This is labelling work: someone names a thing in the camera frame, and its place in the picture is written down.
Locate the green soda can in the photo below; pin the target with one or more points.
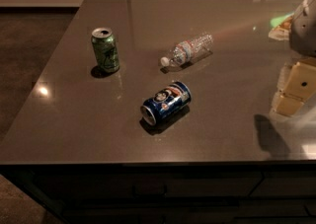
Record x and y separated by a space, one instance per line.
105 49

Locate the clear plastic water bottle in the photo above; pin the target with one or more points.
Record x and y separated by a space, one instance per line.
188 50

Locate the dark right cabinet drawer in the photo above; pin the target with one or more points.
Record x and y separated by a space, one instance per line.
286 184

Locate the dark cabinet drawer front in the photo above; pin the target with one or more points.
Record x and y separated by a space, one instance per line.
115 186

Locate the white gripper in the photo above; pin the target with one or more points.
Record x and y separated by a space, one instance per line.
304 29

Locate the dark cabinet drawer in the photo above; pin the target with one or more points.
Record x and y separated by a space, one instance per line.
115 186
286 184

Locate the blue pepsi can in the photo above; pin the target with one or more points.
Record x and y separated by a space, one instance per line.
166 102

